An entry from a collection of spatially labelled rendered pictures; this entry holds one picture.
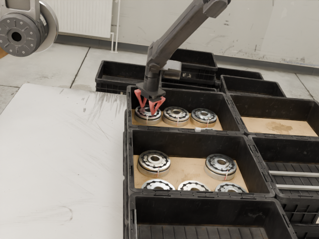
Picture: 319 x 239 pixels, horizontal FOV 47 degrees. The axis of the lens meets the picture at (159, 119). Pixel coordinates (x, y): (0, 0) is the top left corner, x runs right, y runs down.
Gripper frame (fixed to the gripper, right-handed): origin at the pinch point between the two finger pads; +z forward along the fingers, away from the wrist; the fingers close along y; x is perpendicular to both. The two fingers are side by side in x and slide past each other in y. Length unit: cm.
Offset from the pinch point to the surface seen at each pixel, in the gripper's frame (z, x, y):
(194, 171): 3.7, 7.9, -33.4
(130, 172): -6.3, 33.4, -30.8
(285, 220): -6, 12, -66
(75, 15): 53, -120, 248
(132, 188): -6, 37, -36
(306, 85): 88, -294, 57
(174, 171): 3.8, 13.3, -29.8
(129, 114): -6.0, 15.0, -6.6
